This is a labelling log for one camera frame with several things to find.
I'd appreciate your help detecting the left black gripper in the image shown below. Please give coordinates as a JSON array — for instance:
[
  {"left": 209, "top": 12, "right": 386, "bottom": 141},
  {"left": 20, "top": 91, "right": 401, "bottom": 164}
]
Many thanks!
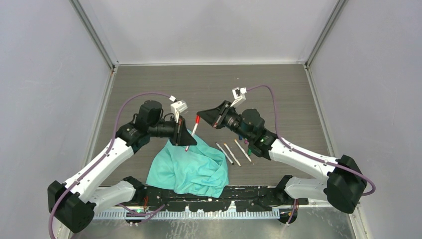
[{"left": 148, "top": 115, "right": 196, "bottom": 146}]

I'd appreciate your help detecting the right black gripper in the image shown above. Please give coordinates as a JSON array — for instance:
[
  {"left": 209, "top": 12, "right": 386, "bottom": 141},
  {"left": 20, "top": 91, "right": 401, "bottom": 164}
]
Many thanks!
[{"left": 197, "top": 101, "right": 252, "bottom": 142}]

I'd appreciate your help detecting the red-tipped white pen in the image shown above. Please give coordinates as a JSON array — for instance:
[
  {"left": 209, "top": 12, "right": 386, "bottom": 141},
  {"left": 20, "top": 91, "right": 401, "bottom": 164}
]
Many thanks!
[{"left": 185, "top": 123, "right": 199, "bottom": 152}]

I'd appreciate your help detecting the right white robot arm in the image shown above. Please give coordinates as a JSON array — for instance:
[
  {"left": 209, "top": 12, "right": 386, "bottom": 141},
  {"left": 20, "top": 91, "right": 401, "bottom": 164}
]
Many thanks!
[{"left": 197, "top": 101, "right": 368, "bottom": 214}]

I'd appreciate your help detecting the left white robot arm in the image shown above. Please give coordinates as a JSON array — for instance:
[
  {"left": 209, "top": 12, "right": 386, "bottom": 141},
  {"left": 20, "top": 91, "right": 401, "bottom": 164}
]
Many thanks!
[{"left": 47, "top": 100, "right": 197, "bottom": 234}]

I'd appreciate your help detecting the orange-tipped white pen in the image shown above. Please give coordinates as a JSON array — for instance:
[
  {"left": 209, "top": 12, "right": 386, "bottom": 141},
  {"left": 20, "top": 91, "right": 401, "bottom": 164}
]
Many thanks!
[{"left": 223, "top": 143, "right": 241, "bottom": 167}]

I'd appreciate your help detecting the black-tipped white pen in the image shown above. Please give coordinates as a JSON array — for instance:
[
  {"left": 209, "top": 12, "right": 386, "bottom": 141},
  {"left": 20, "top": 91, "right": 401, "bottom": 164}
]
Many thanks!
[{"left": 215, "top": 142, "right": 234, "bottom": 165}]

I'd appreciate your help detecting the yellow-tipped white pen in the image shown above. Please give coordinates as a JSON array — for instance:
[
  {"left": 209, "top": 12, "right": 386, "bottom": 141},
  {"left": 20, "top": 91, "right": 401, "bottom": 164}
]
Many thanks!
[{"left": 234, "top": 139, "right": 252, "bottom": 163}]

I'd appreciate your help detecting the teal cloth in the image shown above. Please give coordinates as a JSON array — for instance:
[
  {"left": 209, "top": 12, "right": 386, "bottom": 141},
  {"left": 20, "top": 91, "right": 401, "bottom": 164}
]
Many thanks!
[{"left": 146, "top": 135, "right": 229, "bottom": 198}]

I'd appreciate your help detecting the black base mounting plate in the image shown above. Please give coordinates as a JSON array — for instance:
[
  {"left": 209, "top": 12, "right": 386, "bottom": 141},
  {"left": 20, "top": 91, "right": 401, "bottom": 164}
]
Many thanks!
[{"left": 122, "top": 186, "right": 300, "bottom": 212}]

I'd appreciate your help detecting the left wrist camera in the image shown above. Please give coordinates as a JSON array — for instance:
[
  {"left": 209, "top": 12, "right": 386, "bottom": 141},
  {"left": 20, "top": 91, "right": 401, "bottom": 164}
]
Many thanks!
[{"left": 170, "top": 100, "right": 188, "bottom": 122}]

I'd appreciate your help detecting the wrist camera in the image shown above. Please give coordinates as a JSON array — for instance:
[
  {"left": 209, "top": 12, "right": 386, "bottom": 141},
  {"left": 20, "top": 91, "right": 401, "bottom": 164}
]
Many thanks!
[
  {"left": 230, "top": 87, "right": 247, "bottom": 108},
  {"left": 170, "top": 100, "right": 188, "bottom": 122}
]

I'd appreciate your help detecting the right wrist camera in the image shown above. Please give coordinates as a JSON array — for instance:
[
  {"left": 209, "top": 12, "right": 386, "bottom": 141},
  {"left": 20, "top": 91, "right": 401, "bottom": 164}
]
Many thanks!
[{"left": 230, "top": 87, "right": 247, "bottom": 108}]

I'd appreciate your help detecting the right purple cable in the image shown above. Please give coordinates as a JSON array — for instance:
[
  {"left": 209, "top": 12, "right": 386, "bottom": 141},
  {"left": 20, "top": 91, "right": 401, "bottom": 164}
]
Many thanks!
[{"left": 246, "top": 84, "right": 377, "bottom": 226}]

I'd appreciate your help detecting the slotted aluminium rail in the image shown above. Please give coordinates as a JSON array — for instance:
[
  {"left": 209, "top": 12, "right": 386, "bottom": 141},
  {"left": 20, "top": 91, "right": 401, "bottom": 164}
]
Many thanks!
[{"left": 73, "top": 209, "right": 281, "bottom": 221}]

